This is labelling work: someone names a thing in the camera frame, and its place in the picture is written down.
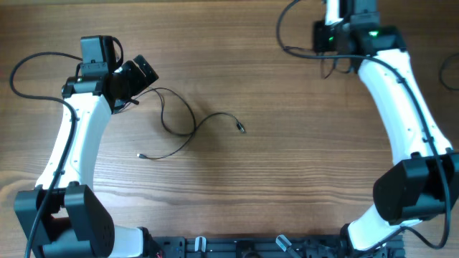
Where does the separated black cable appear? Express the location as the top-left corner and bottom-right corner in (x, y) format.
(118, 87), (247, 161)
(439, 52), (459, 91)

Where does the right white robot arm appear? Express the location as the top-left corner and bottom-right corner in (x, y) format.
(313, 1), (458, 256)

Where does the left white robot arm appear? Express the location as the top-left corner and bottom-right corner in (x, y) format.
(14, 36), (164, 257)

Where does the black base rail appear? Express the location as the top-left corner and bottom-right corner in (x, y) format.
(152, 235), (406, 258)

